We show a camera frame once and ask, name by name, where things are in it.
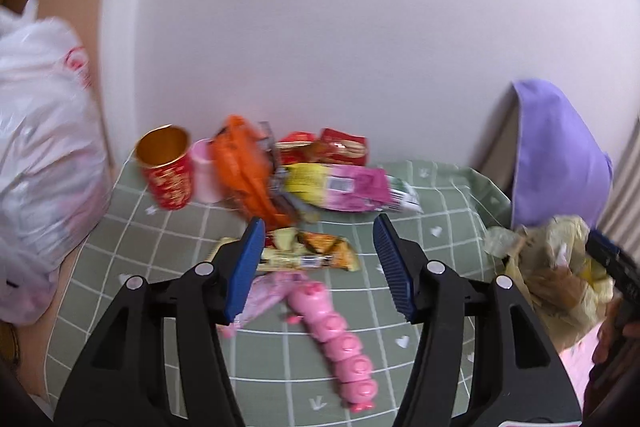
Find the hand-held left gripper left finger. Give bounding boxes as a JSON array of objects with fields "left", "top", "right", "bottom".
[{"left": 52, "top": 216, "right": 267, "bottom": 427}]

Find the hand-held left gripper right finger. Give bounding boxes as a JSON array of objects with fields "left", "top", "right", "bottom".
[{"left": 372, "top": 213, "right": 585, "bottom": 427}]

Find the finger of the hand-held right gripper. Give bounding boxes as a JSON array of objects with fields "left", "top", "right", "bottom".
[{"left": 584, "top": 228, "right": 640, "bottom": 295}]

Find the brown and orange snack packet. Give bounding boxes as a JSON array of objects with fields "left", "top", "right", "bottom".
[{"left": 210, "top": 227, "right": 361, "bottom": 273}]

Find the translucent yellowish plastic bag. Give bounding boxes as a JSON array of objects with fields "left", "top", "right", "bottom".
[{"left": 484, "top": 216, "right": 616, "bottom": 350}]

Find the orange snack wrapper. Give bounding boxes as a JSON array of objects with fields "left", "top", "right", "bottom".
[{"left": 210, "top": 114, "right": 296, "bottom": 230}]

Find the person's right hand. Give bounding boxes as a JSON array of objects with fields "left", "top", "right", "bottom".
[{"left": 591, "top": 299, "right": 623, "bottom": 364}]

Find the yellow wrapper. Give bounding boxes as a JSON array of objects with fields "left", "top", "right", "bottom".
[{"left": 577, "top": 259, "right": 615, "bottom": 298}]

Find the pink plastic wrapper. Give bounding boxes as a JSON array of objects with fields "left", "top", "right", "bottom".
[{"left": 220, "top": 271, "right": 308, "bottom": 340}]

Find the pink floral blanket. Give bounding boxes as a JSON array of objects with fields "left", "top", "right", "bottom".
[{"left": 557, "top": 337, "right": 601, "bottom": 413}]

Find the crumpled brown paper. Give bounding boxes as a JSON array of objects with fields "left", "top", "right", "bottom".
[{"left": 517, "top": 252, "right": 588, "bottom": 315}]

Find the beige striped curtain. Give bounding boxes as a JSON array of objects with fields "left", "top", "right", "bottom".
[{"left": 599, "top": 117, "right": 640, "bottom": 253}]

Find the green checked bed sheet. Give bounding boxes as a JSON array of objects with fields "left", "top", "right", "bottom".
[{"left": 45, "top": 147, "right": 516, "bottom": 427}]

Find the pink caterpillar toy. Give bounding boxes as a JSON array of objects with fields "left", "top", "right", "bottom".
[{"left": 285, "top": 283, "right": 379, "bottom": 414}]

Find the yellow and pink snack packet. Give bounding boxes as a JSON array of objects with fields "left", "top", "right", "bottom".
[{"left": 277, "top": 163, "right": 423, "bottom": 215}]

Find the pink cup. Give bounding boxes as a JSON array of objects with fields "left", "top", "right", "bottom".
[{"left": 191, "top": 138, "right": 223, "bottom": 204}]

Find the red and gold paper cup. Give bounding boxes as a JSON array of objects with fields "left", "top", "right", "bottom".
[{"left": 136, "top": 124, "right": 195, "bottom": 212}]

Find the purple pillow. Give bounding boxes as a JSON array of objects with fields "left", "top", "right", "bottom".
[{"left": 507, "top": 79, "right": 615, "bottom": 230}]

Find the red snack packet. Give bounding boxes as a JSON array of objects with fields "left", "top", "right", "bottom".
[
  {"left": 317, "top": 128, "right": 368, "bottom": 166},
  {"left": 275, "top": 131, "right": 321, "bottom": 165}
]

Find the white plastic bag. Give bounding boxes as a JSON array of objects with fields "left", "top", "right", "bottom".
[{"left": 0, "top": 0, "right": 113, "bottom": 325}]

